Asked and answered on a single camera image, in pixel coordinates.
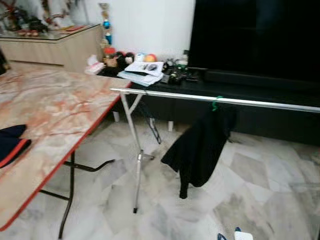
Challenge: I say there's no blue plastic hanger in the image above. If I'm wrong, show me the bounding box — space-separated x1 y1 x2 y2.
216 226 243 240

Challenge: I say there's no green plastic hanger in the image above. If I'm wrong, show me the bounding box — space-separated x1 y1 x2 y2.
211 95 224 112

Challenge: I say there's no black TV cabinet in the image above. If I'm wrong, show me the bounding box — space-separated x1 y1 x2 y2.
97 64 320 147

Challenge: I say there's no black soundbar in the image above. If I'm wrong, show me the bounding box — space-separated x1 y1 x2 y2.
202 70 320 93

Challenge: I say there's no black television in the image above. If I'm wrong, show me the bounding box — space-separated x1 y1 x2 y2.
187 0 320 84

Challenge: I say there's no black printed t-shirt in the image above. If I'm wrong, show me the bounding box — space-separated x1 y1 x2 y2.
160 104 239 200

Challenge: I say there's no metal clothes rack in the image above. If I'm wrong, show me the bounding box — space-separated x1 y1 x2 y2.
110 87 320 214

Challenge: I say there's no bottle with green label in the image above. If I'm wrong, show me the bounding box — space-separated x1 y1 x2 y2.
179 49 190 67

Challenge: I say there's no orange plush ball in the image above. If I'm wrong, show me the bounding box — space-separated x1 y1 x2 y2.
144 53 158 64

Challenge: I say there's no stack of white papers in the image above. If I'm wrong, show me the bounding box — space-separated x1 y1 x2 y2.
117 60 166 87

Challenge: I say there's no black mouse plush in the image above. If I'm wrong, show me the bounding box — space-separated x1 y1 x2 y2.
117 51 136 66

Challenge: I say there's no jar with red lid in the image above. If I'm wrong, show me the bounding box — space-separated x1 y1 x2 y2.
103 46 119 68

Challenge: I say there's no pink tissue pack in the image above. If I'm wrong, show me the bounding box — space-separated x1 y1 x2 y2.
84 53 106 76

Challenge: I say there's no gold and blue trophy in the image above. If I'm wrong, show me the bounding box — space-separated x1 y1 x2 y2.
98 2 114 49

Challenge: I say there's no red tray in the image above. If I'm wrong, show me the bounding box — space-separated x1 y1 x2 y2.
62 24 87 33

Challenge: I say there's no marble folding table red edge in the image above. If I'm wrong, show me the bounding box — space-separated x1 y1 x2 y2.
0 67 132 240

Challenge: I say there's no light wooden sideboard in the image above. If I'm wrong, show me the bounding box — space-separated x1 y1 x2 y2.
0 24 107 74

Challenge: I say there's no white porcelain figurine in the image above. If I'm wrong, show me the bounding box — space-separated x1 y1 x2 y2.
41 0 77 29

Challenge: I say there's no dark figurine group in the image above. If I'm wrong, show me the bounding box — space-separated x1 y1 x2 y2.
0 5 49 37

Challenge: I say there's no navy garment with red trim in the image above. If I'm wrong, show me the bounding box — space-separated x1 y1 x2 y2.
0 124 32 169

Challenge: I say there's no black camera gadget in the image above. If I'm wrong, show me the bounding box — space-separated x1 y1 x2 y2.
166 69 187 85

